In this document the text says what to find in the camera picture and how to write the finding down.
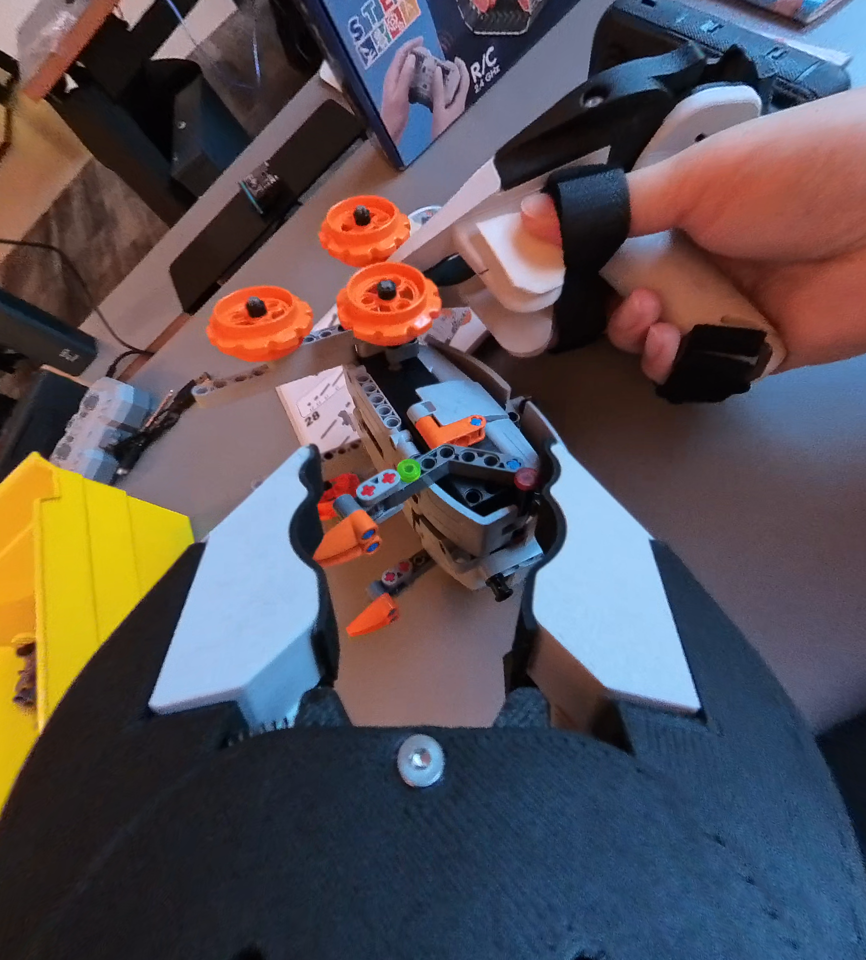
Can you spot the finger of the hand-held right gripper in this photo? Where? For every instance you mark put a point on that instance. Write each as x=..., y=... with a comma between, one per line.
x=463, y=202

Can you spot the grey orange brick robot model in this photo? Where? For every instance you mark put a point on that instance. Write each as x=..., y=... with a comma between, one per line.
x=470, y=525

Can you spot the black case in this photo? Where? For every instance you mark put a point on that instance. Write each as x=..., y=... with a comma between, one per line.
x=28, y=427

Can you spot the black bar-shaped device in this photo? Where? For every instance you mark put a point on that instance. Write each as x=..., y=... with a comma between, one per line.
x=20, y=330

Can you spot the person's right hand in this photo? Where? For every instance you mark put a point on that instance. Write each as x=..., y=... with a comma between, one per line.
x=815, y=202

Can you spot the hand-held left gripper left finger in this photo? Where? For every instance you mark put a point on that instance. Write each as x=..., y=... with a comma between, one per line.
x=245, y=615

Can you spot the open white instruction booklet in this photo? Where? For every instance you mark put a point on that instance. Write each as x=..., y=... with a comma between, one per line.
x=313, y=397

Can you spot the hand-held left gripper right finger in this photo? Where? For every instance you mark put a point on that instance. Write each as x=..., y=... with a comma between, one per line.
x=613, y=615

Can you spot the yellow plastic bin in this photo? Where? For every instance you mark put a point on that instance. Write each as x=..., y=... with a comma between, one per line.
x=65, y=570

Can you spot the blue toy kit box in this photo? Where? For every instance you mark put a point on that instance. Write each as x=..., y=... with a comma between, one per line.
x=373, y=90

